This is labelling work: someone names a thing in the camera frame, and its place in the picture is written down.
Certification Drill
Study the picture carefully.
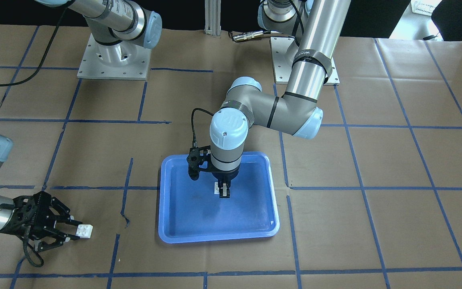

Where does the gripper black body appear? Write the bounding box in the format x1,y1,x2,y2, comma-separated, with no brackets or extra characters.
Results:
209,163,240,185
0,191,72,251

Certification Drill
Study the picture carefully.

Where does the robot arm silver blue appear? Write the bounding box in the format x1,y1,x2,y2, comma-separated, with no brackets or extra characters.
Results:
0,0,162,252
208,0,351,198

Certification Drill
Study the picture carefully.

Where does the blue plastic tray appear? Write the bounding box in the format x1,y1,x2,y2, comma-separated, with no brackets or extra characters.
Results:
158,152,280,244

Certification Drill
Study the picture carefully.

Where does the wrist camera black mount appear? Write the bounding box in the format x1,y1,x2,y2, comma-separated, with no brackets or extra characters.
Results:
186,146,212,181
0,195,40,241

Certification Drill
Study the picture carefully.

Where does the silver cable connector plug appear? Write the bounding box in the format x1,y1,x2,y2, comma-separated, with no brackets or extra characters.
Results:
231,31,264,43

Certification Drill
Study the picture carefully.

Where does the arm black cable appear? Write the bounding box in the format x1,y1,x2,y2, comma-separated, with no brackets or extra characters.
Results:
0,0,75,268
191,0,308,151

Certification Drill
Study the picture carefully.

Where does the aluminium frame post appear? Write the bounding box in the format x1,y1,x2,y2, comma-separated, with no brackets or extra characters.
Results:
204,0,221,38

